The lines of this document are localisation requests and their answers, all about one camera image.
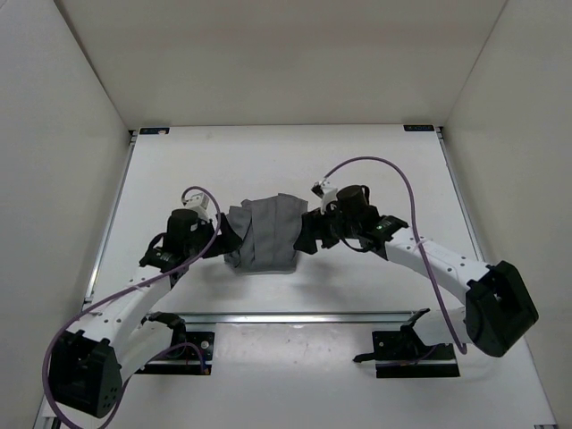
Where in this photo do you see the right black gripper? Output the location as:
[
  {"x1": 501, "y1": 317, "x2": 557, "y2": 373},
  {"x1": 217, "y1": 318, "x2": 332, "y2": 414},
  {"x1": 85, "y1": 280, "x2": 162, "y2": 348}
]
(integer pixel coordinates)
[{"x1": 295, "y1": 201, "x2": 361, "y2": 254}]

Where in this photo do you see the grey pleated skirt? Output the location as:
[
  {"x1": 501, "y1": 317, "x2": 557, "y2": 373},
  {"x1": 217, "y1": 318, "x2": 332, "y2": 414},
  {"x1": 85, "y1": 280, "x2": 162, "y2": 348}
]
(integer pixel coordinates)
[{"x1": 224, "y1": 193, "x2": 308, "y2": 274}]

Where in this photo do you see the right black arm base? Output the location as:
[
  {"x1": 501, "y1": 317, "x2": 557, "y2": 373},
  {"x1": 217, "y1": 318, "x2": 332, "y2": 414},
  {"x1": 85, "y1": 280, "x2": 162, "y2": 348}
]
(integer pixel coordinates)
[{"x1": 352, "y1": 308, "x2": 460, "y2": 379}]

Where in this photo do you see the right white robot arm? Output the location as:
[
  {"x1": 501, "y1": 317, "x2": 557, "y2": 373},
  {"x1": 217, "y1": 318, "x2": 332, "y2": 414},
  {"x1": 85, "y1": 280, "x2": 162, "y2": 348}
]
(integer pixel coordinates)
[{"x1": 294, "y1": 181, "x2": 539, "y2": 358}]

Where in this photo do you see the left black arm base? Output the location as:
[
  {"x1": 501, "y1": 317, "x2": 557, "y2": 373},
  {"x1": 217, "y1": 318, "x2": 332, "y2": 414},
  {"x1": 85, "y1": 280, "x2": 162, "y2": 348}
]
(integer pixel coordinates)
[{"x1": 137, "y1": 329, "x2": 215, "y2": 376}]

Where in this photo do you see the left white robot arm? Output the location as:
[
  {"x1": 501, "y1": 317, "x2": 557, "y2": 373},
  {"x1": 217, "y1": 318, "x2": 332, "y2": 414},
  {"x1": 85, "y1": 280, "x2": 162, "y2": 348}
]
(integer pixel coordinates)
[{"x1": 43, "y1": 208, "x2": 241, "y2": 418}]

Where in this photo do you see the left blue corner label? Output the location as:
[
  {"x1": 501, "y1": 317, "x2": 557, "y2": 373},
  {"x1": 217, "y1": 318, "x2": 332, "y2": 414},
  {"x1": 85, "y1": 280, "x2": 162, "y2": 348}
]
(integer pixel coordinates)
[{"x1": 139, "y1": 127, "x2": 170, "y2": 135}]

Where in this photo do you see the blue corner label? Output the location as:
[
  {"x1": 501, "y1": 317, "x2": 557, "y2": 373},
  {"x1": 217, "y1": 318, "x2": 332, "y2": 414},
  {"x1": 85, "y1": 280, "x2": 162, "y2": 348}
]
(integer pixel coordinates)
[
  {"x1": 139, "y1": 127, "x2": 170, "y2": 135},
  {"x1": 403, "y1": 124, "x2": 435, "y2": 132}
]

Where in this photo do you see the right blue corner label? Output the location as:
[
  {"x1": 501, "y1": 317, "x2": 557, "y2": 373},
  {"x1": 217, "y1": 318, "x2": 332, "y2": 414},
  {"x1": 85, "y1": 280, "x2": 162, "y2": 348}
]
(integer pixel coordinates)
[{"x1": 403, "y1": 124, "x2": 435, "y2": 132}]

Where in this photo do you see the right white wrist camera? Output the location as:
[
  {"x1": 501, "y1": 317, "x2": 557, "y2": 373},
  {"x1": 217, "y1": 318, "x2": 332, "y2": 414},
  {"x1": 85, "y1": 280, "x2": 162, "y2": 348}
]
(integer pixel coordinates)
[{"x1": 311, "y1": 178, "x2": 338, "y2": 215}]

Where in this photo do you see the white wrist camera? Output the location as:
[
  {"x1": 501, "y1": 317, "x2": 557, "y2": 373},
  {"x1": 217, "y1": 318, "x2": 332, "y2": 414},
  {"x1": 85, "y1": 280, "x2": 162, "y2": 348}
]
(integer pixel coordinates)
[
  {"x1": 181, "y1": 190, "x2": 210, "y2": 222},
  {"x1": 311, "y1": 178, "x2": 338, "y2": 215}
]

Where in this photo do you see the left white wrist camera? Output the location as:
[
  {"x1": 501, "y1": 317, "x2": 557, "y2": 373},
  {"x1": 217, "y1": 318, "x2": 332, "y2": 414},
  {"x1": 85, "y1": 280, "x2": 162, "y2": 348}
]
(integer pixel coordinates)
[{"x1": 181, "y1": 190, "x2": 210, "y2": 222}]

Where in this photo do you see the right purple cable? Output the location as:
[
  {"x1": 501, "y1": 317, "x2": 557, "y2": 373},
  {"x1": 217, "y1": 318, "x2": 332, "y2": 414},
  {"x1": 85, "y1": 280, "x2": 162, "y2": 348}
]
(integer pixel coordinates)
[{"x1": 319, "y1": 155, "x2": 469, "y2": 357}]

